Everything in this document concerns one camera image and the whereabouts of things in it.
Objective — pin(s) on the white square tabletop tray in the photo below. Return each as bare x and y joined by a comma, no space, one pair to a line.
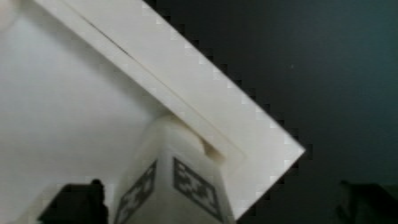
101,71

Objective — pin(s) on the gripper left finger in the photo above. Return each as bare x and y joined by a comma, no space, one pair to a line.
76,206

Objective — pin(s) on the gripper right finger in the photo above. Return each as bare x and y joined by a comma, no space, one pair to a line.
368,203

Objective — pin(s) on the white leg with tag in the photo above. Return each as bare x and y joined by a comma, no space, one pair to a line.
171,191

